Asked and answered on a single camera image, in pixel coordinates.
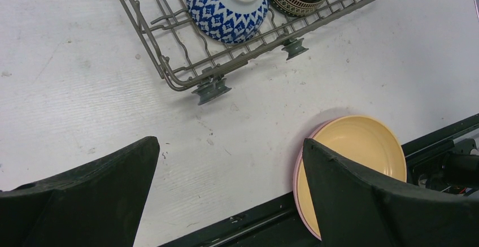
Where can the black table frame rail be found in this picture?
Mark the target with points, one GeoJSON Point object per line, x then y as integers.
{"type": "Point", "coordinates": [277, 222]}

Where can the orange patterned small bowl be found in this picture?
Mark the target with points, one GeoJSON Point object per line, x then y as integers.
{"type": "Point", "coordinates": [228, 21]}

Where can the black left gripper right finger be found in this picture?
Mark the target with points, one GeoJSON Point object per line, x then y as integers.
{"type": "Point", "coordinates": [358, 206]}

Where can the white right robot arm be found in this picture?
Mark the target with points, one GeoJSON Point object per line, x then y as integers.
{"type": "Point", "coordinates": [457, 173]}

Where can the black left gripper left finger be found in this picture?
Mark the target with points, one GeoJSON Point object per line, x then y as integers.
{"type": "Point", "coordinates": [99, 203]}

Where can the grey wire dish rack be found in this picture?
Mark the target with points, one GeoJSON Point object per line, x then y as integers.
{"type": "Point", "coordinates": [194, 44]}

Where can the cream plate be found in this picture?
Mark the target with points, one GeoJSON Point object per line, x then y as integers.
{"type": "Point", "coordinates": [359, 138]}

